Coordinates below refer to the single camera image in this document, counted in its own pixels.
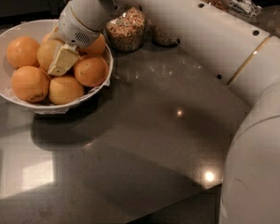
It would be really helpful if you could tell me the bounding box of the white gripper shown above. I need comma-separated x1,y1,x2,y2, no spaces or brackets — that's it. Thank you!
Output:
48,0,127,77

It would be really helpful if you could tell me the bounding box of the orange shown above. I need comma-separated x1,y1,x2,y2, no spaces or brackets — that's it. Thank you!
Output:
79,34,105,55
41,33,51,44
49,75,84,105
36,40,63,71
11,66,49,103
7,36,40,69
74,55,108,87

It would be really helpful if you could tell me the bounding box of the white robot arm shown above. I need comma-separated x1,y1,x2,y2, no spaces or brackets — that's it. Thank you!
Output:
53,0,280,224

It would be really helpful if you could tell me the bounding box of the white bowl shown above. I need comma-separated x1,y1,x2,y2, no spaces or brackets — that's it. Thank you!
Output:
0,20,114,114

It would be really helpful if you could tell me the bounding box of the glass jar colourful cereal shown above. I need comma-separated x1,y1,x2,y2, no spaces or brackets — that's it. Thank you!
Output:
105,7,147,52

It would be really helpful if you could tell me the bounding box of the glass jar pale cereal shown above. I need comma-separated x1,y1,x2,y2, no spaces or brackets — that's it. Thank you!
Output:
147,19,176,47

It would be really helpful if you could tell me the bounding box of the clear plastic bag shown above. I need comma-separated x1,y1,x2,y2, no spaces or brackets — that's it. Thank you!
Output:
223,0,261,17

